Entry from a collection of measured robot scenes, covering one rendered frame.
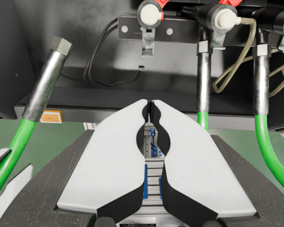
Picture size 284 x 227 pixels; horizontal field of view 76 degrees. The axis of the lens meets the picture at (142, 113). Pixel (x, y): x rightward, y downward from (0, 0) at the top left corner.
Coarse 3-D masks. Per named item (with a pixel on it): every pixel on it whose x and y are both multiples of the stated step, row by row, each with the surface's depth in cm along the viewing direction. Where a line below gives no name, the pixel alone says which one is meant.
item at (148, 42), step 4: (140, 28) 20; (144, 28) 20; (144, 32) 21; (148, 32) 21; (152, 32) 21; (144, 36) 21; (148, 36) 21; (152, 36) 21; (144, 40) 21; (148, 40) 21; (152, 40) 21; (144, 44) 21; (148, 44) 21; (152, 44) 21; (144, 48) 22; (148, 48) 22; (152, 48) 22; (144, 52) 22; (148, 52) 22; (152, 52) 22
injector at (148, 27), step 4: (144, 0) 23; (148, 0) 19; (152, 0) 19; (144, 4) 19; (148, 4) 20; (152, 4) 20; (156, 4) 19; (140, 8) 19; (160, 8) 19; (140, 12) 19; (160, 12) 19; (140, 20) 20; (140, 24) 20; (144, 24) 20; (156, 24) 20; (148, 28) 20; (152, 28) 20
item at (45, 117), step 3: (45, 111) 43; (48, 111) 44; (51, 111) 44; (54, 111) 44; (57, 111) 44; (60, 111) 44; (42, 114) 43; (45, 114) 43; (48, 114) 43; (51, 114) 43; (54, 114) 43; (57, 114) 43; (60, 114) 44; (42, 117) 44; (45, 117) 44; (48, 117) 44; (51, 117) 44; (54, 117) 44; (57, 117) 44; (42, 120) 44; (45, 120) 44; (48, 120) 44; (51, 120) 44; (54, 120) 44; (57, 120) 44
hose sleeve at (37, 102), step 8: (48, 56) 20; (56, 56) 20; (64, 56) 21; (48, 64) 20; (56, 64) 20; (48, 72) 20; (56, 72) 20; (40, 80) 19; (48, 80) 20; (56, 80) 20; (40, 88) 19; (48, 88) 20; (32, 96) 19; (40, 96) 19; (48, 96) 20; (32, 104) 19; (40, 104) 19; (24, 112) 19; (32, 112) 19; (40, 112) 20; (32, 120) 19
